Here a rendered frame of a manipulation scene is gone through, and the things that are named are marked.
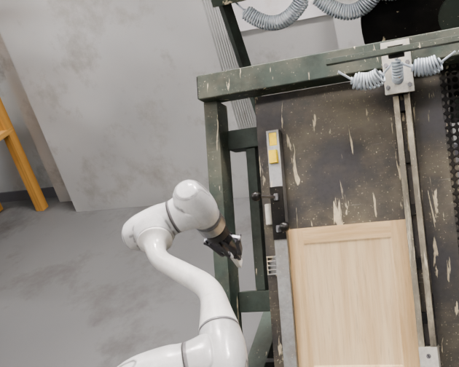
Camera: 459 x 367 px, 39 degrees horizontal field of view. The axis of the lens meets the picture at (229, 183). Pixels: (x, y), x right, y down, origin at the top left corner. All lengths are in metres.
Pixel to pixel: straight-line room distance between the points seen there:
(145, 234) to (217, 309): 0.41
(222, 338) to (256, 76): 1.27
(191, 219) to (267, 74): 0.82
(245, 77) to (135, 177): 3.80
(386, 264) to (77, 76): 4.17
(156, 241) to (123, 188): 4.51
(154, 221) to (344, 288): 0.85
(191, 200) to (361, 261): 0.81
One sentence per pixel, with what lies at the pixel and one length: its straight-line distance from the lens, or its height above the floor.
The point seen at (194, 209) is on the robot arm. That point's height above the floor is 1.78.
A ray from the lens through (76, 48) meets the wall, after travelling 5.92.
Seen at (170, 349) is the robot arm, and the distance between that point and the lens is 1.50.
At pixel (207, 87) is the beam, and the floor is 1.88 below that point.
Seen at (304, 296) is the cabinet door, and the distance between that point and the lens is 2.45.
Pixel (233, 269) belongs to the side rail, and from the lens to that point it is 2.55.
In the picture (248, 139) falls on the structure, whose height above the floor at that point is 1.64.
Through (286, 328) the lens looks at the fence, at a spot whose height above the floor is 1.07.
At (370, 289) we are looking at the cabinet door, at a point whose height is 1.16.
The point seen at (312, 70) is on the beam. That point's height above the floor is 1.88.
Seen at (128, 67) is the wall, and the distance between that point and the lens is 5.73.
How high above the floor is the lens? 2.58
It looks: 25 degrees down
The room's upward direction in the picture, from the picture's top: 17 degrees counter-clockwise
